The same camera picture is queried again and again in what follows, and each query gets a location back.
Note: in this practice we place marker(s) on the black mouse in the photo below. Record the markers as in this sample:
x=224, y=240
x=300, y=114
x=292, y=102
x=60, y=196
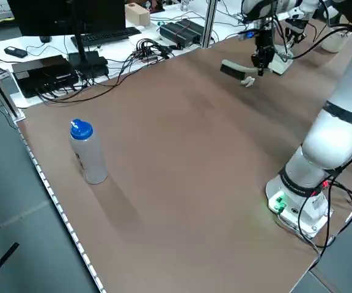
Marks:
x=45, y=39

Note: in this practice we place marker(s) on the small black handheld device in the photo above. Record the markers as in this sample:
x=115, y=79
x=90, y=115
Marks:
x=15, y=52

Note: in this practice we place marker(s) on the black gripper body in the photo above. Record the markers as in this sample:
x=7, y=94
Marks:
x=264, y=41
x=295, y=30

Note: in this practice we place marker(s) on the white paper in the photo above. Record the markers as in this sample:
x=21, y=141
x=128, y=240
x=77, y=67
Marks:
x=247, y=81

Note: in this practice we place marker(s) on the pale green dustpan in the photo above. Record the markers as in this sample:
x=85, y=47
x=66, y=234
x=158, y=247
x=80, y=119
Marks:
x=280, y=65

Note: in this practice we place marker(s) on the black flat computer box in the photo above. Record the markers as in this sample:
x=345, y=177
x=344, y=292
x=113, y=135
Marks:
x=41, y=71

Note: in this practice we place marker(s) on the white brush with black bristles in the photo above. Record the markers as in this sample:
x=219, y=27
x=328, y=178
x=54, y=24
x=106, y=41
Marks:
x=234, y=68

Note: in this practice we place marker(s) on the wooden block with hole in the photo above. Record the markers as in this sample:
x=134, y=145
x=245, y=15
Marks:
x=137, y=15

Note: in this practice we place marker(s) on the black finned power box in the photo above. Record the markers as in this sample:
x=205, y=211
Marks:
x=176, y=33
x=194, y=27

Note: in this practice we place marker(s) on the aluminium post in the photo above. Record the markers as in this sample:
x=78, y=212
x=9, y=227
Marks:
x=209, y=24

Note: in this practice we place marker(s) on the small beige lidded bin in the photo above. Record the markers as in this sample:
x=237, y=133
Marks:
x=333, y=45

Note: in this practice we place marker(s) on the black keyboard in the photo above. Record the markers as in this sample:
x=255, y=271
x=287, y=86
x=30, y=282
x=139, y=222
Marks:
x=112, y=35

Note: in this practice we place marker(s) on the black monitor with stand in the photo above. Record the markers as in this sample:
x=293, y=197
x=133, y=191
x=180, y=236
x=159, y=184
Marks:
x=57, y=15

